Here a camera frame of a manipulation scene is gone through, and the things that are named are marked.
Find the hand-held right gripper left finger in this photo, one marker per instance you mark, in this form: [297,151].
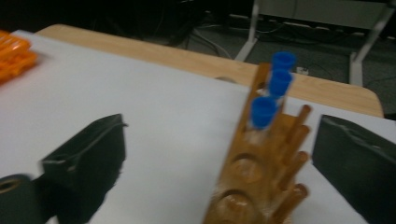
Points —
[87,161]

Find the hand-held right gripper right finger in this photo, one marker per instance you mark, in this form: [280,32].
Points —
[358,168]

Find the wooden test tube rack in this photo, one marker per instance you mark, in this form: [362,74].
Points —
[249,174]

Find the blue-capped test tube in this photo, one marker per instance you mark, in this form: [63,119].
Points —
[263,112]
[280,82]
[283,60]

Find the orange plastic tube rack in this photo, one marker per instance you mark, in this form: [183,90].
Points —
[15,59]

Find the white table mat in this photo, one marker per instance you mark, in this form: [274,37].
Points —
[155,109]

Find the white plug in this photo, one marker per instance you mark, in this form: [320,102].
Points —
[302,71]

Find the grey metal stand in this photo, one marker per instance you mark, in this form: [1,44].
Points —
[311,12]

